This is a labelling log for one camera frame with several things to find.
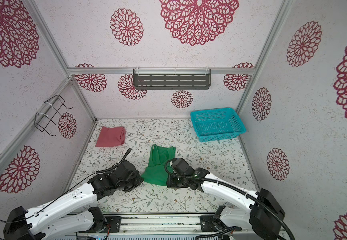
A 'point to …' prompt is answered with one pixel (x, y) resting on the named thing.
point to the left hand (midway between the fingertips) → (144, 181)
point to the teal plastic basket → (217, 124)
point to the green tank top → (155, 173)
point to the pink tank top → (111, 136)
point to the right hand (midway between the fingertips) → (165, 181)
